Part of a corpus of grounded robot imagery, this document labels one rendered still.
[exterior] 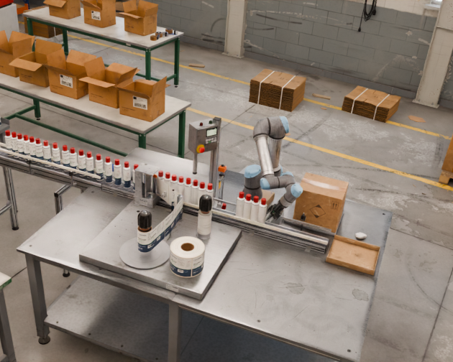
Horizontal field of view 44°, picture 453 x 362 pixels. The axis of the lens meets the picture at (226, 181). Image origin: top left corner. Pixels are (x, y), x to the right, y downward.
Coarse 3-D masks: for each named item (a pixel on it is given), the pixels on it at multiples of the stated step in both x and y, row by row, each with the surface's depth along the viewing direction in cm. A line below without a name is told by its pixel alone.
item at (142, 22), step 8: (136, 0) 746; (128, 8) 738; (136, 8) 750; (144, 8) 746; (152, 8) 720; (128, 16) 731; (136, 16) 718; (144, 16) 750; (152, 16) 732; (128, 24) 737; (136, 24) 729; (144, 24) 723; (152, 24) 737; (136, 32) 735; (144, 32) 728; (152, 32) 743
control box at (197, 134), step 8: (208, 120) 363; (192, 128) 355; (200, 128) 353; (208, 128) 356; (192, 136) 358; (200, 136) 355; (208, 136) 359; (192, 144) 361; (200, 144) 358; (208, 144) 362; (216, 144) 367; (200, 152) 362
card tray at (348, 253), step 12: (336, 240) 368; (348, 240) 365; (336, 252) 357; (348, 252) 358; (360, 252) 358; (372, 252) 359; (336, 264) 346; (348, 264) 343; (360, 264) 348; (372, 264) 349
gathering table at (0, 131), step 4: (4, 120) 467; (8, 120) 465; (4, 124) 467; (8, 124) 468; (0, 128) 461; (4, 128) 463; (8, 128) 467; (0, 132) 459; (4, 132) 468; (0, 136) 468; (4, 136) 469; (0, 140) 470; (4, 140) 471; (4, 148) 473; (12, 180) 494; (12, 184) 495; (16, 204) 507; (16, 208) 508
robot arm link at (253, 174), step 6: (246, 168) 389; (252, 168) 387; (258, 168) 386; (246, 174) 386; (252, 174) 383; (258, 174) 385; (246, 180) 388; (252, 180) 386; (258, 180) 387; (246, 186) 391; (252, 186) 388; (258, 186) 390
